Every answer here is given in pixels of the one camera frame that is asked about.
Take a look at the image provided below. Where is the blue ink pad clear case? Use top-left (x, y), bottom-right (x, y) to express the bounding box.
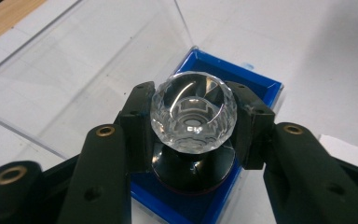
top-left (0, 0), bottom-right (283, 224)

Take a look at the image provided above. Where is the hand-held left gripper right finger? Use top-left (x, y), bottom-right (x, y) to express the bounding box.
top-left (225, 81), bottom-right (358, 224)

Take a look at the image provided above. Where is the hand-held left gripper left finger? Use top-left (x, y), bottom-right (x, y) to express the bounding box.
top-left (57, 81), bottom-right (157, 224)

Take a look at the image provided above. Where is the white paper sheet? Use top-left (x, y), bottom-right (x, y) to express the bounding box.
top-left (318, 133), bottom-right (358, 169)

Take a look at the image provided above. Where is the black stamp with crystal handle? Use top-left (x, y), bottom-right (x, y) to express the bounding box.
top-left (150, 71), bottom-right (238, 195)

